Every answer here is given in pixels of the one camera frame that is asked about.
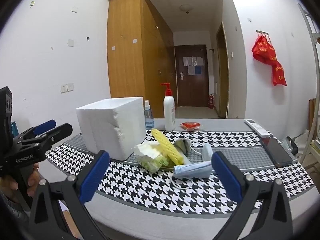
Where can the grey sock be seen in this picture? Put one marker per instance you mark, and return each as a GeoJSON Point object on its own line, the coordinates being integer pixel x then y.
{"type": "Point", "coordinates": [182, 146]}

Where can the round ceiling lamp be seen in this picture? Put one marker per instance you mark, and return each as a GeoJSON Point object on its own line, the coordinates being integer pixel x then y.
{"type": "Point", "coordinates": [186, 8]}

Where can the wooden wardrobe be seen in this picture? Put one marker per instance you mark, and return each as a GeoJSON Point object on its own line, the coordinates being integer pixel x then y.
{"type": "Point", "coordinates": [125, 55]}

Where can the wide white paper notice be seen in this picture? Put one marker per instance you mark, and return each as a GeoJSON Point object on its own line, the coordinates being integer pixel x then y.
{"type": "Point", "coordinates": [192, 61]}

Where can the red snack packet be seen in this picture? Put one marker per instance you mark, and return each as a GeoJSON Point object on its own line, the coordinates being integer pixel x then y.
{"type": "Point", "coordinates": [190, 125]}

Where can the white foam box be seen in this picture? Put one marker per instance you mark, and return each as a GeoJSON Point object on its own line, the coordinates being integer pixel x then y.
{"type": "Point", "coordinates": [107, 130]}

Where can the person's left hand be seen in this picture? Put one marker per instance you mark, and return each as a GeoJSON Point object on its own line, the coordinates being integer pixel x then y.
{"type": "Point", "coordinates": [33, 180]}

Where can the houndstooth table mat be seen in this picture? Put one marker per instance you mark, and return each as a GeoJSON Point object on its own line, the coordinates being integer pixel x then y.
{"type": "Point", "coordinates": [140, 187]}

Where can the black smartphone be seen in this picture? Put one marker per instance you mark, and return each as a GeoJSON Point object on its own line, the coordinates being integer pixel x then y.
{"type": "Point", "coordinates": [276, 152]}

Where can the white remote control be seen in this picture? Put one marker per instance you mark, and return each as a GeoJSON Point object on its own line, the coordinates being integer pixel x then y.
{"type": "Point", "coordinates": [257, 127]}

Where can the white red-pump lotion bottle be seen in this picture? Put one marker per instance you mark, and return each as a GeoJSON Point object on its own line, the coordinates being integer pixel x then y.
{"type": "Point", "coordinates": [169, 112]}

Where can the yellow sponge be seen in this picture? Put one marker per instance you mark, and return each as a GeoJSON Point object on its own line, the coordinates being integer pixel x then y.
{"type": "Point", "coordinates": [167, 145]}

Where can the blue paper notice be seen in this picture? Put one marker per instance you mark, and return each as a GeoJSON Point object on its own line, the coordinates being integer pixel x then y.
{"type": "Point", "coordinates": [198, 70]}

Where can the person's left forearm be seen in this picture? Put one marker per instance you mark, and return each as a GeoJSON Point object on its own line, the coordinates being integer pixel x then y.
{"type": "Point", "coordinates": [12, 212]}

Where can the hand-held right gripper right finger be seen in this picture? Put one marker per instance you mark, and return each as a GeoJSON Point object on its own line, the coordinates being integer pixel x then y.
{"type": "Point", "coordinates": [226, 177]}

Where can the small white paper notice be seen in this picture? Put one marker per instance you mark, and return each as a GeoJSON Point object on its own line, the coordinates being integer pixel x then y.
{"type": "Point", "coordinates": [191, 70]}

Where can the crumpled red plastic bag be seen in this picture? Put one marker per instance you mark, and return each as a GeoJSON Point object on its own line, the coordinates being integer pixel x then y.
{"type": "Point", "coordinates": [263, 51]}

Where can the wooden boards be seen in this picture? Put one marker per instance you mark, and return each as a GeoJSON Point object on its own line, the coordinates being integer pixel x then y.
{"type": "Point", "coordinates": [312, 115]}

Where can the white wall outlet plate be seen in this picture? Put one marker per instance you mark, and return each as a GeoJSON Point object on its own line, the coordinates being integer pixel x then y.
{"type": "Point", "coordinates": [71, 87]}

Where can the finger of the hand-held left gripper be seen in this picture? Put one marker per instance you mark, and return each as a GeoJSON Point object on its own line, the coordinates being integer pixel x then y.
{"type": "Point", "coordinates": [45, 126]}
{"type": "Point", "coordinates": [56, 132]}

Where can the white five-hole wall socket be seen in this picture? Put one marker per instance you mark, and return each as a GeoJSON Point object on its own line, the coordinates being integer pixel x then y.
{"type": "Point", "coordinates": [64, 88]}

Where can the red fire extinguisher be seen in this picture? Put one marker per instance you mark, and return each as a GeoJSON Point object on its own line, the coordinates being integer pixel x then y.
{"type": "Point", "coordinates": [211, 101]}

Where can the metal wall hook rack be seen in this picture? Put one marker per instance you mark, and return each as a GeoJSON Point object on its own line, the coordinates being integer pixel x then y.
{"type": "Point", "coordinates": [262, 32]}

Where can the white wall switch plate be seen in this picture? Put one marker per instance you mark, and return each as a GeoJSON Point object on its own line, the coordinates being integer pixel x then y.
{"type": "Point", "coordinates": [71, 42]}

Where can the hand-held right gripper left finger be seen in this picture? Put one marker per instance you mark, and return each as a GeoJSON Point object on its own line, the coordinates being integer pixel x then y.
{"type": "Point", "coordinates": [93, 177]}

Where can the white bunk bed frame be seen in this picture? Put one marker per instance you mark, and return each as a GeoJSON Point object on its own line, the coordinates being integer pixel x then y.
{"type": "Point", "coordinates": [310, 140]}

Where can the dark brown entrance door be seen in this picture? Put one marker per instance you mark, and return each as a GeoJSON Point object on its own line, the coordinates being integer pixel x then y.
{"type": "Point", "coordinates": [191, 90]}

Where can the narrow red plastic bag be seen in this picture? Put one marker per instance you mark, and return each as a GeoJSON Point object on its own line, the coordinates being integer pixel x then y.
{"type": "Point", "coordinates": [278, 76]}

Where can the clear blue spray bottle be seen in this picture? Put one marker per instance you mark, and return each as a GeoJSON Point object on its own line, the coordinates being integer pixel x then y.
{"type": "Point", "coordinates": [149, 120]}

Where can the green floral tissue pack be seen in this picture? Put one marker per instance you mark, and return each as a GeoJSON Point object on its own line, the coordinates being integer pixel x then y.
{"type": "Point", "coordinates": [150, 157]}

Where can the blue-white tube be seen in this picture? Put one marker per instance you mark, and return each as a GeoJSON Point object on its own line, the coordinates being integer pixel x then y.
{"type": "Point", "coordinates": [192, 168]}

